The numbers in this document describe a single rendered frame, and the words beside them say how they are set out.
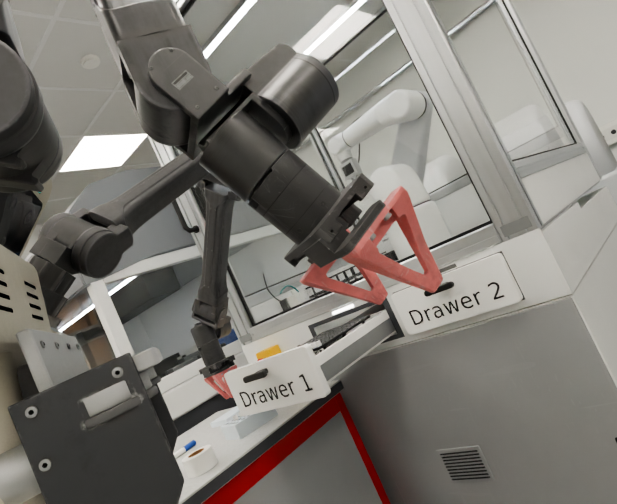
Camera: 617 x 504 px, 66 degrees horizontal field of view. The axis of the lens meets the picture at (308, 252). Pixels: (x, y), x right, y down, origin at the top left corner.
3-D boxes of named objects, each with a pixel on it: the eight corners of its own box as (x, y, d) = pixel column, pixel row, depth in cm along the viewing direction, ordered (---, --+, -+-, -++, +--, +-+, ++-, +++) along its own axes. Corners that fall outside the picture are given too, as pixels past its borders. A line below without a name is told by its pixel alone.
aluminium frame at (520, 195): (539, 227, 95) (319, -211, 102) (240, 347, 161) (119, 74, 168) (602, 178, 168) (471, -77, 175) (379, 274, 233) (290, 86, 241)
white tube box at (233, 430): (240, 439, 118) (234, 425, 118) (226, 440, 124) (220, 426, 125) (278, 414, 126) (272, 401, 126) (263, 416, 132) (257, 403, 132)
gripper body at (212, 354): (221, 366, 131) (210, 341, 132) (237, 360, 124) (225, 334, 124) (200, 376, 127) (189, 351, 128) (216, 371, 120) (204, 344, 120)
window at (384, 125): (494, 221, 102) (307, -156, 109) (253, 326, 157) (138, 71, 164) (494, 221, 103) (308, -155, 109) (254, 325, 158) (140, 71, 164)
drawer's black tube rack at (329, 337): (331, 373, 106) (319, 346, 106) (280, 387, 117) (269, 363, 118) (380, 337, 123) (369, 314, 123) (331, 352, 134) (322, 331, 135)
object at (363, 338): (323, 387, 97) (311, 359, 98) (248, 406, 114) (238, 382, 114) (410, 321, 128) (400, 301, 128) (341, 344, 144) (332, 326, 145)
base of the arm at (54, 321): (5, 302, 75) (-23, 293, 64) (37, 259, 78) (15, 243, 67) (58, 329, 77) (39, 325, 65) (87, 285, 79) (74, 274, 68)
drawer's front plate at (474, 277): (522, 301, 99) (498, 253, 100) (409, 336, 118) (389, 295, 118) (524, 298, 100) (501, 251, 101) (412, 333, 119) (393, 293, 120)
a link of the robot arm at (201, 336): (184, 328, 125) (200, 320, 123) (199, 323, 132) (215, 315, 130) (194, 353, 124) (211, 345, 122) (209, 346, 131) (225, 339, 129)
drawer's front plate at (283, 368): (327, 396, 95) (304, 345, 96) (241, 417, 113) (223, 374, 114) (332, 392, 96) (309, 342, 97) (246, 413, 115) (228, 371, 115)
